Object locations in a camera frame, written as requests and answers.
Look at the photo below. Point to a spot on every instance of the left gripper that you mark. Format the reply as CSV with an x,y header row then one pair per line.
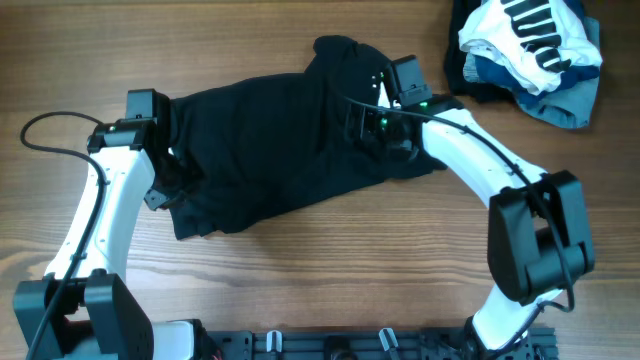
x,y
156,198

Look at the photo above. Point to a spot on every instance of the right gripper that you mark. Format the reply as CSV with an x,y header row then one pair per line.
x,y
367,131

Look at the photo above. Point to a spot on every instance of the black t-shirt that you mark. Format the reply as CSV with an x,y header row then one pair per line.
x,y
274,144

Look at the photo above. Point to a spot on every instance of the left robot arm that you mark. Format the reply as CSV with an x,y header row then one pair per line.
x,y
81,308

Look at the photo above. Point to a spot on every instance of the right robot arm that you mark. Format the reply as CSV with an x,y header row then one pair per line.
x,y
539,238

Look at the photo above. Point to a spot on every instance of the navy blue garment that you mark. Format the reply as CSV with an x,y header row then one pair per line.
x,y
492,73

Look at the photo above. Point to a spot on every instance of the black garment in pile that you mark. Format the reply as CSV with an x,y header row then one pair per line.
x,y
455,59

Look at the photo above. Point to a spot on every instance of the white shirt with black stripes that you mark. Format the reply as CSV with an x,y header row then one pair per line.
x,y
536,41

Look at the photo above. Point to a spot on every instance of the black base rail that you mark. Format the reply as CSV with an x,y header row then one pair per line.
x,y
426,344

